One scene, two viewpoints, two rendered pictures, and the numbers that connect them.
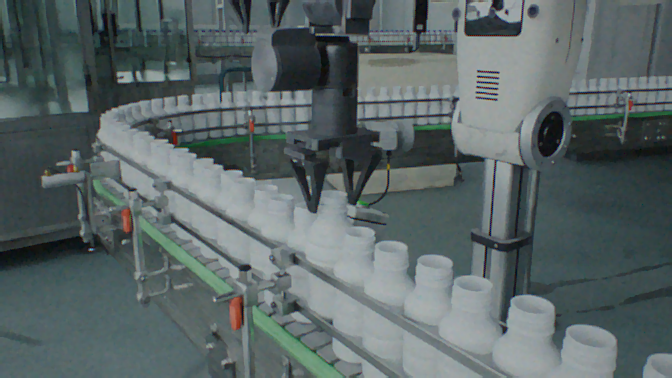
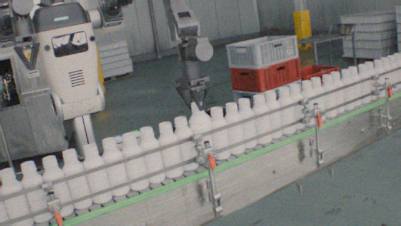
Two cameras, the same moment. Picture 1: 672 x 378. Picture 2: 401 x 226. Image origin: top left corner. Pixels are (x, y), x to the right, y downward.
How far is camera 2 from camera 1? 129 cm
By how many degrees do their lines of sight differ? 78
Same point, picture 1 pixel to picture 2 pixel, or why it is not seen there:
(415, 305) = (249, 112)
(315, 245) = (207, 122)
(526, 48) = (92, 55)
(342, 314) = (225, 139)
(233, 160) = not seen: outside the picture
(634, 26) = not seen: outside the picture
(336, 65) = not seen: hidden behind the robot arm
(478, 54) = (66, 64)
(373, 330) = (240, 131)
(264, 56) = (204, 46)
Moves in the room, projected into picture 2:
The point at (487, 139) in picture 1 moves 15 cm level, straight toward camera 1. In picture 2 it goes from (83, 104) to (113, 102)
